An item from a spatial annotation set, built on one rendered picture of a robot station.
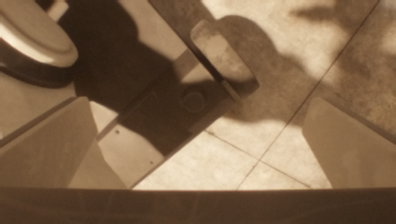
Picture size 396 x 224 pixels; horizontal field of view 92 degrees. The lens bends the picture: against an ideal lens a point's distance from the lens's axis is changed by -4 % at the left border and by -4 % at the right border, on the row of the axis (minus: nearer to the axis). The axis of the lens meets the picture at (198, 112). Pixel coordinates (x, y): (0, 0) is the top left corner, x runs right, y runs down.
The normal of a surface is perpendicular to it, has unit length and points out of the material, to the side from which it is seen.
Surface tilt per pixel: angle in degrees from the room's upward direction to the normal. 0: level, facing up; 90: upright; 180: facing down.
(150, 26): 0
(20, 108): 90
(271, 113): 0
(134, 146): 0
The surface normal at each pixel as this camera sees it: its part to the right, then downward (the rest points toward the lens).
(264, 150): 0.00, 0.31
